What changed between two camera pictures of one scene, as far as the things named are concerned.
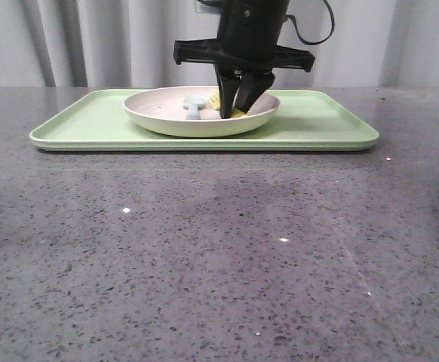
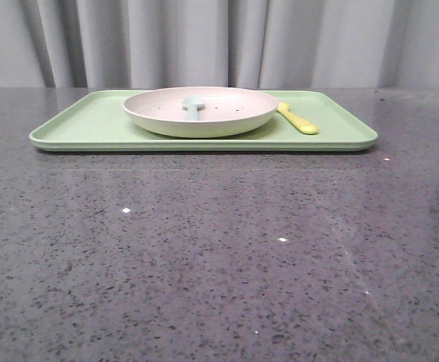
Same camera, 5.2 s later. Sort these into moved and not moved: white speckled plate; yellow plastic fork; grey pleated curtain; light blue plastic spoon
Moved: yellow plastic fork
Not moved: white speckled plate; light blue plastic spoon; grey pleated curtain
